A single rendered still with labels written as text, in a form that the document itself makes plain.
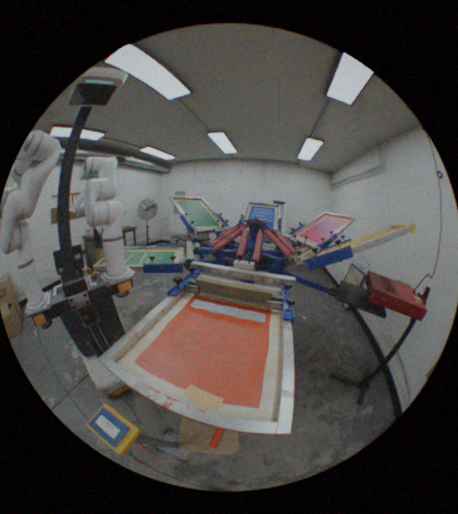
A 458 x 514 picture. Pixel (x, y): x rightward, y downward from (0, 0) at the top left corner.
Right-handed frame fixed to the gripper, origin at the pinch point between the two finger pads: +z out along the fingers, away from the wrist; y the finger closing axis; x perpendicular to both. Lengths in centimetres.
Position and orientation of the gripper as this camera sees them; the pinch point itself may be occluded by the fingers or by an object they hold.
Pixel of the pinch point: (98, 243)
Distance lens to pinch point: 100.4
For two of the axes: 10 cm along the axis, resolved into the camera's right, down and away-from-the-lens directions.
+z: 2.7, 9.3, 2.6
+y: -7.6, 0.4, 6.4
